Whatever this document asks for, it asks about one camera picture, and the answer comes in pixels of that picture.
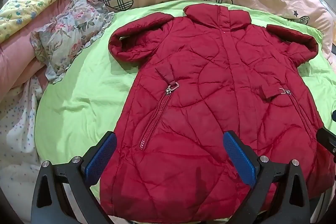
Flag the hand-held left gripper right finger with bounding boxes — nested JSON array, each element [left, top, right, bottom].
[[223, 130, 313, 224]]

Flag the green bed sheet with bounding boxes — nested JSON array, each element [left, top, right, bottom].
[[34, 0, 336, 224]]

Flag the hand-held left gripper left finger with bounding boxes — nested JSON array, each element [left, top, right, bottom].
[[31, 132, 118, 224]]

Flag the plain pink blanket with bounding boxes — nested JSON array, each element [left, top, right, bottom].
[[0, 0, 79, 101]]

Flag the floral ruffled pillow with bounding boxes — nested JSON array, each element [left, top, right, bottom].
[[30, 0, 116, 84]]

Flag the white dotted sheet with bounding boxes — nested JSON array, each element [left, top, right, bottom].
[[0, 77, 53, 214]]

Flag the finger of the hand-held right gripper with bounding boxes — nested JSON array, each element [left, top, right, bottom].
[[316, 127, 336, 156]]

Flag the red quilted jacket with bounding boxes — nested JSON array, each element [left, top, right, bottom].
[[100, 4, 330, 224]]

